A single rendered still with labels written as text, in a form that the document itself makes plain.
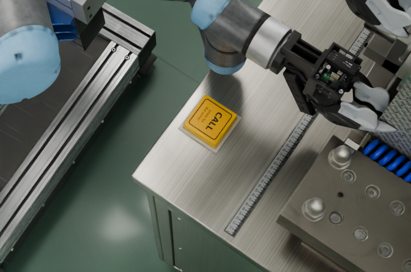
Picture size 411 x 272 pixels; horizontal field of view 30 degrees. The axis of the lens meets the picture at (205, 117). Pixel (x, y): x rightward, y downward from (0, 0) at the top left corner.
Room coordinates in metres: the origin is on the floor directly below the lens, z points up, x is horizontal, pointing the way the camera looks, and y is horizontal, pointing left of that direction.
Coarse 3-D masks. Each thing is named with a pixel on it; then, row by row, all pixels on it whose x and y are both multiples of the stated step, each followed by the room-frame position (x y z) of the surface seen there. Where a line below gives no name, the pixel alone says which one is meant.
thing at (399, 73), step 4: (408, 56) 0.43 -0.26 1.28; (408, 60) 0.43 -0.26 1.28; (404, 64) 0.43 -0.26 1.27; (408, 64) 0.43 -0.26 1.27; (400, 68) 0.43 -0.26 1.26; (404, 68) 0.42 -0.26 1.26; (408, 68) 0.42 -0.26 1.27; (400, 72) 0.42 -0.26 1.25; (404, 72) 0.42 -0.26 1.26; (400, 76) 0.42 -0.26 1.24; (404, 76) 0.42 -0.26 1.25
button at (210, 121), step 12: (204, 96) 0.49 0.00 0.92; (204, 108) 0.47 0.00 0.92; (216, 108) 0.47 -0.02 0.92; (192, 120) 0.44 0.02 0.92; (204, 120) 0.45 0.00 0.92; (216, 120) 0.45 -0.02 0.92; (228, 120) 0.45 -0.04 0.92; (192, 132) 0.43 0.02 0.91; (204, 132) 0.42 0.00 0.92; (216, 132) 0.43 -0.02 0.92; (216, 144) 0.40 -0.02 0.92
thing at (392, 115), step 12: (396, 96) 0.41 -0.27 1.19; (396, 108) 0.41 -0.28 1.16; (408, 108) 0.40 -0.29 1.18; (384, 120) 0.41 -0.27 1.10; (396, 120) 0.40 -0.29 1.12; (408, 120) 0.39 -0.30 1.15; (372, 132) 0.41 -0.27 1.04; (396, 132) 0.39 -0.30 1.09; (408, 132) 0.39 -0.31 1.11; (396, 144) 0.39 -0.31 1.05; (408, 144) 0.38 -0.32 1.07; (408, 156) 0.37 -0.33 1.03
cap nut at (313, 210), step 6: (318, 198) 0.29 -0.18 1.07; (306, 204) 0.28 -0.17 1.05; (312, 204) 0.27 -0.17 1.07; (318, 204) 0.27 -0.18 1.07; (324, 204) 0.28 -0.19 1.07; (306, 210) 0.27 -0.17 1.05; (312, 210) 0.27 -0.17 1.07; (318, 210) 0.27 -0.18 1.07; (324, 210) 0.27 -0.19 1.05; (306, 216) 0.26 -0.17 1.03; (312, 216) 0.26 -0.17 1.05; (318, 216) 0.26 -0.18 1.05
